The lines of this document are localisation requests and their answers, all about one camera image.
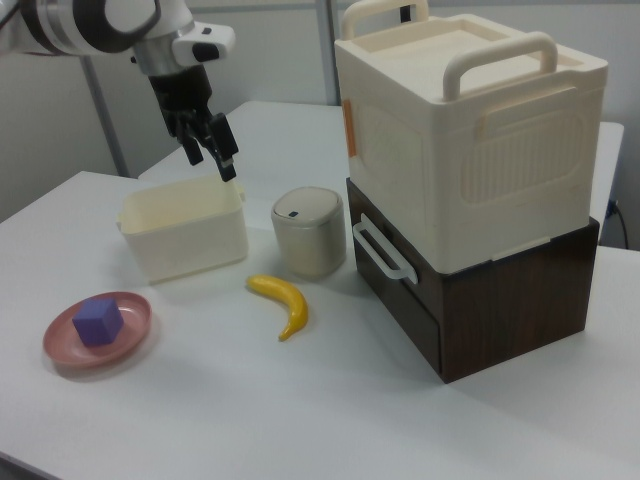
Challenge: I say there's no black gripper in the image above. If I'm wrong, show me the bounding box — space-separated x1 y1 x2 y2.
148 65 239 184

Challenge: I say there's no dark drawer with white handle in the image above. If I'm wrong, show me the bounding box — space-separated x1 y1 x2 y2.
347 178 442 327

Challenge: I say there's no plain dark wood drawer front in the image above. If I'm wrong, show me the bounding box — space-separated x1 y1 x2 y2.
355 267 442 375

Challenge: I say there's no dark wood drawer cabinet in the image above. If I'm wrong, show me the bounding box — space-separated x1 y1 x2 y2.
347 178 601 385

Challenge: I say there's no cream plastic bin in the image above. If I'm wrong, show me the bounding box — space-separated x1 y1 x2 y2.
116 174 250 286

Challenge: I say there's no slanted grey metal pole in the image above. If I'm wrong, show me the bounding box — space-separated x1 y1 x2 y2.
79 55 139 178

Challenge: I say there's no small beige trash can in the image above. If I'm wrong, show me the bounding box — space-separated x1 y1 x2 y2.
270 186 347 280

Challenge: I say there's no orange tape strip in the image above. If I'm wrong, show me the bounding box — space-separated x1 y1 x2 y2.
342 99 359 157

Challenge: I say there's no upright grey metal pole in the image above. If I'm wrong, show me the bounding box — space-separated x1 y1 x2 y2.
313 0 341 107

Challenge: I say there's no yellow banana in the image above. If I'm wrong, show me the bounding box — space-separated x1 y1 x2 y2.
245 273 310 344

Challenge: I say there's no pink plate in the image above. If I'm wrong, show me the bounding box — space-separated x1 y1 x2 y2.
42 291 153 370

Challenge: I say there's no purple cube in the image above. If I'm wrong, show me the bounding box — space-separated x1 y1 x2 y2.
72 298 124 347

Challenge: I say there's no cream plastic box with handles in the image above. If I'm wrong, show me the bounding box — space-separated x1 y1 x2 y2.
333 0 610 275

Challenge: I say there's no blue cable plug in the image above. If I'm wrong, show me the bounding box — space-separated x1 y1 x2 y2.
605 199 629 249

